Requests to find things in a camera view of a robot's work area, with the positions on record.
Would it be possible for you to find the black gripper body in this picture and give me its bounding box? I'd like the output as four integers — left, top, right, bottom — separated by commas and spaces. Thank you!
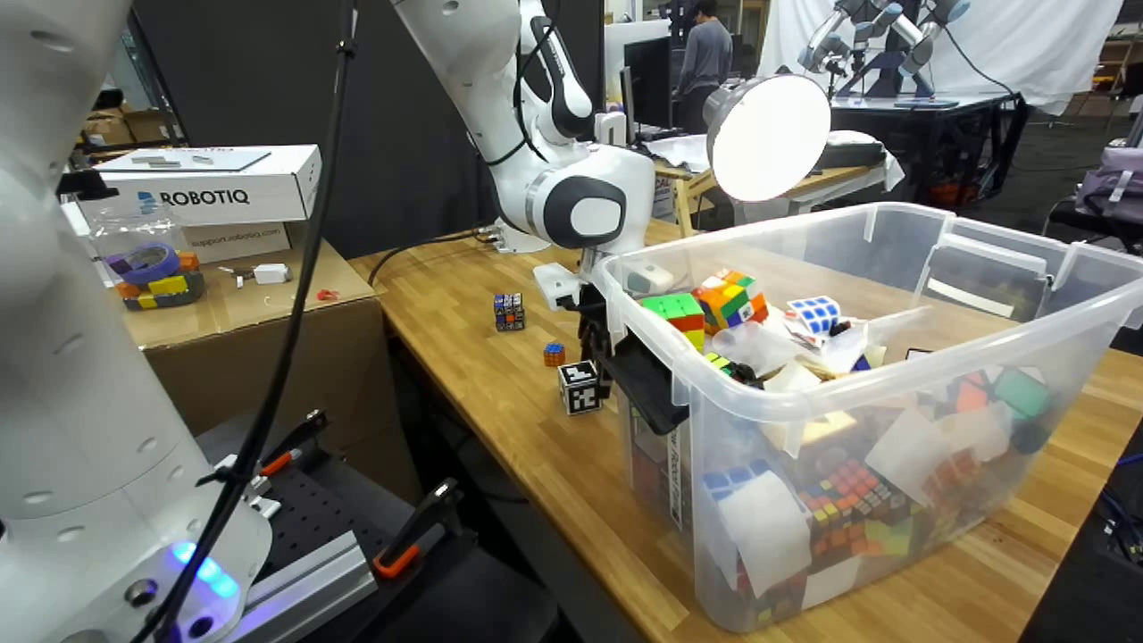
576, 243, 615, 316

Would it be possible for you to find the black and white patterned cube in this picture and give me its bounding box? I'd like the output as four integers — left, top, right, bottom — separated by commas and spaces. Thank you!
553, 359, 615, 418

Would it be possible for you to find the clear plastic storage box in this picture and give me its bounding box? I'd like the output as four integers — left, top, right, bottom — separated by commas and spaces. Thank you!
591, 197, 1143, 636

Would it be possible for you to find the brown cardboard box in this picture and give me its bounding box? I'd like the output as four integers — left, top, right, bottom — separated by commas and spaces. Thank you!
115, 221, 423, 501

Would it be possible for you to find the white Robotiq cardboard box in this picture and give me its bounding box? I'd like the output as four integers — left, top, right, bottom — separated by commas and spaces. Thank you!
94, 144, 330, 228

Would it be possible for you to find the small dark Rubik's cube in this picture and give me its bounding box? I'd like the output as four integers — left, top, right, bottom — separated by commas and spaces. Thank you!
490, 291, 532, 337

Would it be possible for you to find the orange multicolour puzzle cube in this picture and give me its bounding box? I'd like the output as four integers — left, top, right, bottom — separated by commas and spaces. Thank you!
692, 267, 774, 337

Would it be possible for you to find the blue and white puzzle cube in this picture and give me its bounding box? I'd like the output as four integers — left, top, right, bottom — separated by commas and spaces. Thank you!
786, 292, 850, 346

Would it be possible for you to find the round white lamp diffuser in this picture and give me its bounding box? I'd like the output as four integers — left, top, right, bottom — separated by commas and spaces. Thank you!
705, 73, 836, 208

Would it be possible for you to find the person in grey shirt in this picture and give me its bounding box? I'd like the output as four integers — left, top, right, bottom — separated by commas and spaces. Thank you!
668, 0, 736, 133

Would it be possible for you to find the black clamp with orange tip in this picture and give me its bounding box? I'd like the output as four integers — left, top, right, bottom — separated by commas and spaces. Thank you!
249, 408, 331, 484
367, 477, 467, 587

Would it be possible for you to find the dark multicolour Rubik's cube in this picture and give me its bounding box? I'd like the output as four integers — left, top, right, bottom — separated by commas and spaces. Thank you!
799, 460, 919, 566

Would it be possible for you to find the black background table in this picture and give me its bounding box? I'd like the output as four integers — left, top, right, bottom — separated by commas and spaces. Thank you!
828, 90, 1031, 221

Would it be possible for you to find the green and black puzzle cube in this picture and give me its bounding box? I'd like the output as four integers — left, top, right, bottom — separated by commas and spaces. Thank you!
991, 368, 1060, 456

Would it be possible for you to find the tub of colourful blocks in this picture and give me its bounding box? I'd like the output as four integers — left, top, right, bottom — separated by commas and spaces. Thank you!
112, 240, 210, 316

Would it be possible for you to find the white hanging sheet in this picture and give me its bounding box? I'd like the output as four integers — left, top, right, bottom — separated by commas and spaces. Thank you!
759, 0, 1129, 123

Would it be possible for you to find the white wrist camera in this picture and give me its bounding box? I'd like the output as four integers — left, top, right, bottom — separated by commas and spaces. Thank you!
530, 261, 581, 316

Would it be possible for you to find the black box latch handle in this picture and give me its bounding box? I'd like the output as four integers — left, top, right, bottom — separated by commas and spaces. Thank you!
600, 329, 692, 441

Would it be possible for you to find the black cable on table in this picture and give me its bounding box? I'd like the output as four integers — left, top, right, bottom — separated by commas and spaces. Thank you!
366, 225, 499, 291

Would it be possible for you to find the aluminium extrusion rail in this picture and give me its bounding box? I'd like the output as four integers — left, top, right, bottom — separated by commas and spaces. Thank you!
232, 524, 387, 641

